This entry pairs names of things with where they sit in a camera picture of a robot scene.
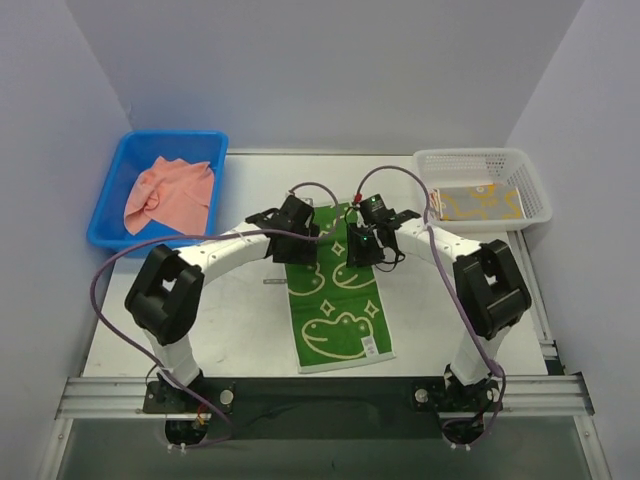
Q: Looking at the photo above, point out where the cream green patterned towel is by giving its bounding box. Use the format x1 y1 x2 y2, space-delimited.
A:
285 203 395 374

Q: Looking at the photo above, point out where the white perforated plastic basket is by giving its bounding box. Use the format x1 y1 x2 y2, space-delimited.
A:
413 148 553 233

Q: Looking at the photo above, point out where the yellow patterned towel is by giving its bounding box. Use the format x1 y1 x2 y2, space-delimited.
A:
437 184 525 221

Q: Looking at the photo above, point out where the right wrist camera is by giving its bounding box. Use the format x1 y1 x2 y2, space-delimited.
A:
355 194 396 225

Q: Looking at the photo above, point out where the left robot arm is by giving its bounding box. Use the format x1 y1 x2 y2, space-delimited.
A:
124 195 320 389

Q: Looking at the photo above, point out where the orange lion print towel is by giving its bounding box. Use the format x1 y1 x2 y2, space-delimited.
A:
428 189 442 219

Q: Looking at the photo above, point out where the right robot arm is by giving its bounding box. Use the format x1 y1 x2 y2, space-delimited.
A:
345 207 532 387

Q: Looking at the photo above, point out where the pink towel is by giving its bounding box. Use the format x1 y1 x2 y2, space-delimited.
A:
123 156 215 235

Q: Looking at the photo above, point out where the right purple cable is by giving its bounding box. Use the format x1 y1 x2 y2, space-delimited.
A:
357 165 507 444

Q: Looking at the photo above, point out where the blue plastic bin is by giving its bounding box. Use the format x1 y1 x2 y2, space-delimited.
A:
87 130 229 253

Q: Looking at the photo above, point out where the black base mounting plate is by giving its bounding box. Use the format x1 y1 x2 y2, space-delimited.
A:
165 377 497 445

